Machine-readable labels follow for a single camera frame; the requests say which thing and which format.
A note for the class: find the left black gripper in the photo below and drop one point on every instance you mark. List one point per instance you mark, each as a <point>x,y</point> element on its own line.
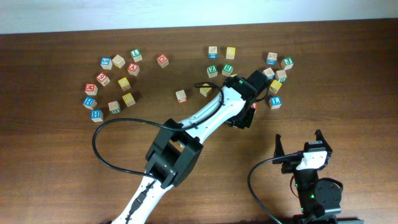
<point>244,124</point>

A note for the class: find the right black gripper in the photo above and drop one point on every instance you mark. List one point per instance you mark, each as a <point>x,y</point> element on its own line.
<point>290,166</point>

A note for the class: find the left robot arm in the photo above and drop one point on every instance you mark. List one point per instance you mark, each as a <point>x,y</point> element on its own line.
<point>174,153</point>

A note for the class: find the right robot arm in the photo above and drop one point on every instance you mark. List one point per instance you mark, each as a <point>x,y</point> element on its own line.
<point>319,197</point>

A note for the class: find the blue L block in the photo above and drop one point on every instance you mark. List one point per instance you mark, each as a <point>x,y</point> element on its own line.
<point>275,102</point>

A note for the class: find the yellow tilted block right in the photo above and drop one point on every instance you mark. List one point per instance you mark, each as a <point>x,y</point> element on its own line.
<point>275,87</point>

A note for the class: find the yellow block centre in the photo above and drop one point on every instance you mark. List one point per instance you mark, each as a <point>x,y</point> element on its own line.
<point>205,90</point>

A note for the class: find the wooden block blue corner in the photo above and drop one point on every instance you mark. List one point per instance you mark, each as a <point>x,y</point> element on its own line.
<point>269,73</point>

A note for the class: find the wooden block green R side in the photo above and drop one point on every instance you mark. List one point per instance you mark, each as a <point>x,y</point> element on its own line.
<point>281,75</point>

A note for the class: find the green Z block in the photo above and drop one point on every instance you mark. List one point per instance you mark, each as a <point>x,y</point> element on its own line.
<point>212,71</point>

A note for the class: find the wooden block blue X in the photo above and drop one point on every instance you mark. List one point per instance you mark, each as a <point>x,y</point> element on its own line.
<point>271,58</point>

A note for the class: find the wooden block red side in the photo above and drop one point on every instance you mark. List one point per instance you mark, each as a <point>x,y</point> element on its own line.
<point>181,96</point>

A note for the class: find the green J block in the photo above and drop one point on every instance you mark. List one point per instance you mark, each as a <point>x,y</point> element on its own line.
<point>287,63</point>

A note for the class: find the wooden block blue side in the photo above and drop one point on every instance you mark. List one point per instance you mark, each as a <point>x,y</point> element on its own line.
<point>212,52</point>

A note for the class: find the red round symbol block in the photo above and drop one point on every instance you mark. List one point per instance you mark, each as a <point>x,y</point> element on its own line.
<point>163,60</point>

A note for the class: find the yellow block left lower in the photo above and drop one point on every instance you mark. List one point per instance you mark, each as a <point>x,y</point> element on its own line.
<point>128,99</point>

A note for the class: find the red A block left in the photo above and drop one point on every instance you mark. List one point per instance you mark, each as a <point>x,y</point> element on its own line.
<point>133,69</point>

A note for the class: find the yellow block left upper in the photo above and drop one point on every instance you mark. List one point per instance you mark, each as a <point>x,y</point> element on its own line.
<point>124,84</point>

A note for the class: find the green L block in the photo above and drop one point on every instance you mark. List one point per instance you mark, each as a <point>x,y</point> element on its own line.
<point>136,55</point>

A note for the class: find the plain wooden block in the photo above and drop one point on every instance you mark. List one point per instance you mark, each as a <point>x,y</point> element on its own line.
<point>118,61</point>

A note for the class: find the blue H block lower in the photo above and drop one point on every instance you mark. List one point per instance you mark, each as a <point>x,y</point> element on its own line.
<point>97,116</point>

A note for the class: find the blue h block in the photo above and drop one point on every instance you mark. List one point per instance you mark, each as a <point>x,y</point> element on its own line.
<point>89,103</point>
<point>97,116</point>

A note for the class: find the red 9 block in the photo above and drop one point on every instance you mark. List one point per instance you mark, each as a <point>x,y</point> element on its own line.
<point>103,79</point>

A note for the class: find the blue 5 block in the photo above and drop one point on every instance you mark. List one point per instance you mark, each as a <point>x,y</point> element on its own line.
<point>106,63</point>

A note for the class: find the blue H block upper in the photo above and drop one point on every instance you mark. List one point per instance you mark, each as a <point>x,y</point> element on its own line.
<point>89,103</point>

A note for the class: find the red M block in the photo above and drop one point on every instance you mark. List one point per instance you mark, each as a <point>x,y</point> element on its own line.
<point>91,89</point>

